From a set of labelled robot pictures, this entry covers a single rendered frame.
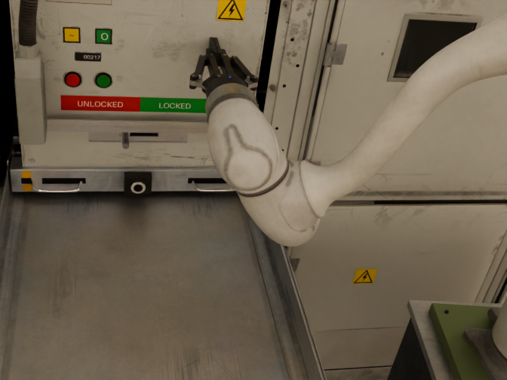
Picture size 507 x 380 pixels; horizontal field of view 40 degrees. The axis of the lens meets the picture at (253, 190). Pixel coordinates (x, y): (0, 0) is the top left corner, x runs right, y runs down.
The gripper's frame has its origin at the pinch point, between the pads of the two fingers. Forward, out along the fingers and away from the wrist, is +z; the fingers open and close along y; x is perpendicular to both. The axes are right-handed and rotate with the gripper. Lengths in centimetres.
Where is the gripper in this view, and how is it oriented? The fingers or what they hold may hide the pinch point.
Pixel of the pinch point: (214, 51)
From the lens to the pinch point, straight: 140.8
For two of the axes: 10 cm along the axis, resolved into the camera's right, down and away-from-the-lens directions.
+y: 9.8, 0.0, 2.1
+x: 1.3, -8.0, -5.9
